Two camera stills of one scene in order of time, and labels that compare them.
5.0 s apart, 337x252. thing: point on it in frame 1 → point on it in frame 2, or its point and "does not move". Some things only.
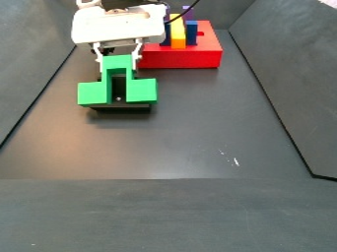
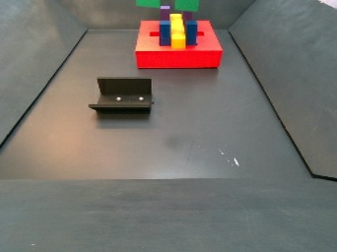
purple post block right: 189,16 does not move
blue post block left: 166,41 does not move
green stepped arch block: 141,90 → 181,5
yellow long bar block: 178,33 does not move
